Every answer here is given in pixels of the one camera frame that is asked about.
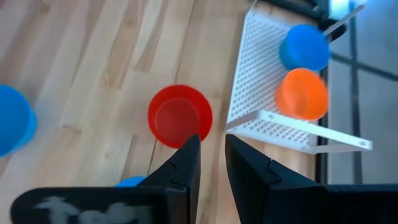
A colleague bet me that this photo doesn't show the orange mini bowl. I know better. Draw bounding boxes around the orange mini bowl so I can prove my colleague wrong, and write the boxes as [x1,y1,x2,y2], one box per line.
[274,67,330,121]

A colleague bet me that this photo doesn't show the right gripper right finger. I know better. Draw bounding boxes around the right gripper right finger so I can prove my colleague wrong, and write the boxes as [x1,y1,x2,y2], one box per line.
[224,133,398,224]

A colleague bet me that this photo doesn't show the white perforated metal rack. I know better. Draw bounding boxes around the white perforated metal rack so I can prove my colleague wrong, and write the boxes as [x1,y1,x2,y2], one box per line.
[224,2,374,156]

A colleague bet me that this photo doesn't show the blue mini bowl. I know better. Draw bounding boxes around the blue mini bowl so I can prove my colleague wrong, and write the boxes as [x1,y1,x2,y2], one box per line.
[114,175,147,188]
[0,84,39,158]
[278,24,331,73]

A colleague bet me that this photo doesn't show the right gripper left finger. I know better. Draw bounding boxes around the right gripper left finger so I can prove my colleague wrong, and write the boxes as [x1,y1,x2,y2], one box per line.
[10,133,202,224]

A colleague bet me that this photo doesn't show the red mini bowl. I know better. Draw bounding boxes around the red mini bowl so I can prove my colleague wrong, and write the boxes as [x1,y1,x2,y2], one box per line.
[147,84,214,150]

